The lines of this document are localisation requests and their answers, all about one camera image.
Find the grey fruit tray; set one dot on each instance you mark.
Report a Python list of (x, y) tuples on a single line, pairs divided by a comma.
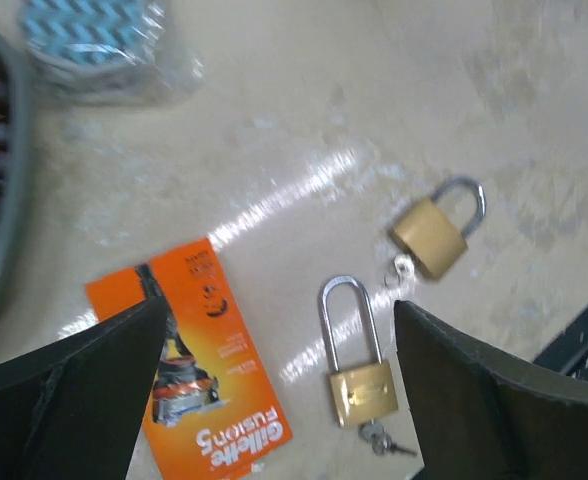
[(17, 185)]

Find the short shackle brass padlock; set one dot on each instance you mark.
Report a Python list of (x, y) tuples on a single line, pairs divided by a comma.
[(429, 242)]

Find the blue zigzag sponge pack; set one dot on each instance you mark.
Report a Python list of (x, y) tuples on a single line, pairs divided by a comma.
[(108, 52)]

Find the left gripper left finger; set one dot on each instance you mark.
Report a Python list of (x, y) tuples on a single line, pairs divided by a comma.
[(73, 409)]

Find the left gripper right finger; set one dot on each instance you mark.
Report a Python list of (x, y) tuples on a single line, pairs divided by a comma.
[(482, 413)]

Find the long shackle brass padlock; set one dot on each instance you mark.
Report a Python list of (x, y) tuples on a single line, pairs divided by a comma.
[(365, 393)]

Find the orange razor box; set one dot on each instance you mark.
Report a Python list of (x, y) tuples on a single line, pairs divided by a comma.
[(212, 411)]

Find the keys of long padlock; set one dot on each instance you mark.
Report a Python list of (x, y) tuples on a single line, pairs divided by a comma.
[(380, 440)]

